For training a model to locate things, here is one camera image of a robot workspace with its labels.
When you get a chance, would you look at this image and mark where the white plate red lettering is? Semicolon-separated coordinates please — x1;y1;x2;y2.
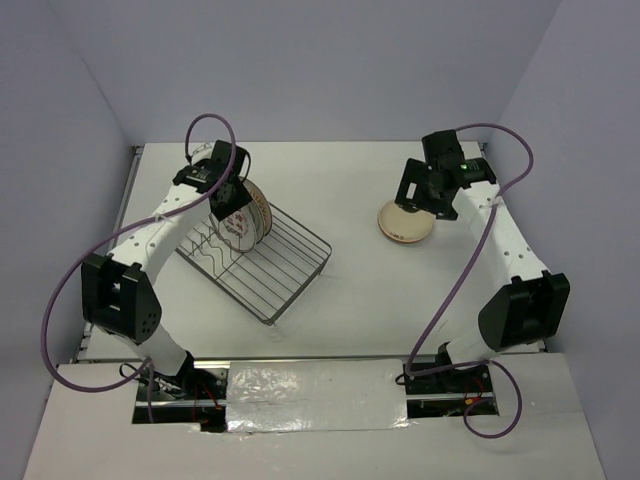
217;207;257;253

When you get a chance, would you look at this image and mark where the cream peach plate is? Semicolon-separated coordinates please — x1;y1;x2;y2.
377;200;435;244

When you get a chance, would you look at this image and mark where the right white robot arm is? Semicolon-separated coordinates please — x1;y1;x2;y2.
395;129;570;391

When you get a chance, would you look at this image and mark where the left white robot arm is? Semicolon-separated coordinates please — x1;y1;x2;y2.
81;140;251;399

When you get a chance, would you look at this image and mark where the silver foil sheet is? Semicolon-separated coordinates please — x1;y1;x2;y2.
226;359;409;434

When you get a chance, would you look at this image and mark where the grey wire dish rack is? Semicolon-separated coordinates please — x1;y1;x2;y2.
177;204;332;326

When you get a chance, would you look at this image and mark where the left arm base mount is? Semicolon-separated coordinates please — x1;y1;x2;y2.
131;368;229;433

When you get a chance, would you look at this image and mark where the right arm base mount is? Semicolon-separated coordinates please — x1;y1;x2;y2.
395;365;498;419

